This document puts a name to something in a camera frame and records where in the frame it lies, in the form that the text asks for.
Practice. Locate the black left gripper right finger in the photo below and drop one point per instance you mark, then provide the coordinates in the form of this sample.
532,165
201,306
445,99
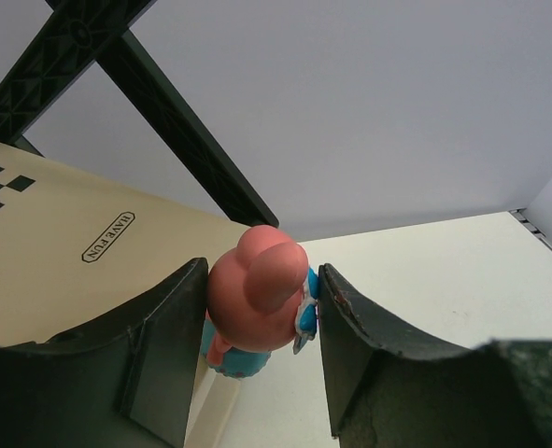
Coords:
390,384

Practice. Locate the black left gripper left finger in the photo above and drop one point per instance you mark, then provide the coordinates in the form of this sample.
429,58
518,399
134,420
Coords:
123,379

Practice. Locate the pink figure blue sunglasses toy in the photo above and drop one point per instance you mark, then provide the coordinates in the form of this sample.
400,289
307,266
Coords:
261,296

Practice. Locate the beige three-tier shelf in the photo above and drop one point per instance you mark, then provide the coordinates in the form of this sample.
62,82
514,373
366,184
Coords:
74,245

